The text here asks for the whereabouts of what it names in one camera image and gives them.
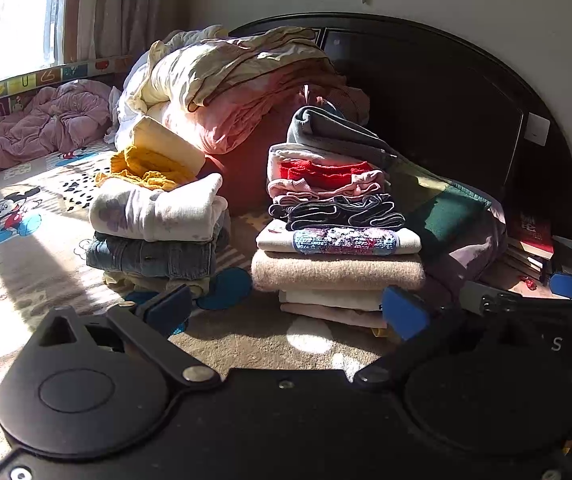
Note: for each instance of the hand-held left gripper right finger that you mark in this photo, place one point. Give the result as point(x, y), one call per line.
point(406, 312)

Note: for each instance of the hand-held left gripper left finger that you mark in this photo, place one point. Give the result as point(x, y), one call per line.
point(168, 310)

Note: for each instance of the tall stack of folded clothes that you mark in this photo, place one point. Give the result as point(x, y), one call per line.
point(336, 265)

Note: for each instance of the small red object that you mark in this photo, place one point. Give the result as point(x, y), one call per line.
point(530, 284)

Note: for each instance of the folded blue jeans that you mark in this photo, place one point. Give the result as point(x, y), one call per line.
point(151, 257)

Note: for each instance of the stack of books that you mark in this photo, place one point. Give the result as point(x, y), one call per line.
point(531, 240)

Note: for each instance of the green and purple cloth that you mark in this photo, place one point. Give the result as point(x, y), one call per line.
point(446, 210)

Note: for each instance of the white floral sweater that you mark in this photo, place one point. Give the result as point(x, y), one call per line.
point(156, 210)

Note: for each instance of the cartoon mouse printed blanket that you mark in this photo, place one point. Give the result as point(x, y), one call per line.
point(41, 270)

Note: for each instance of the yellow knit garment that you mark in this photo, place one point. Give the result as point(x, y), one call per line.
point(136, 167)

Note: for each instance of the red cushion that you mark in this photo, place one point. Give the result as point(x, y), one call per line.
point(246, 175)

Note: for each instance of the cream folded cloth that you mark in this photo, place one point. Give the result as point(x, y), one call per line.
point(166, 142)

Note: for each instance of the dark wooden headboard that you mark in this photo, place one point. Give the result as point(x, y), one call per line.
point(441, 90)

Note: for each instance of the pink quilt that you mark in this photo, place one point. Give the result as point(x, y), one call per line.
point(41, 125)

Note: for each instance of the cream and pink duvet pile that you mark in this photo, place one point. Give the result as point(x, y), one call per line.
point(226, 75)

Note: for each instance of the beige curtain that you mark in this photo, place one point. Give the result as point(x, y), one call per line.
point(126, 5)

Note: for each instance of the white wall socket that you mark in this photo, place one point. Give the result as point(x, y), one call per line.
point(536, 129)

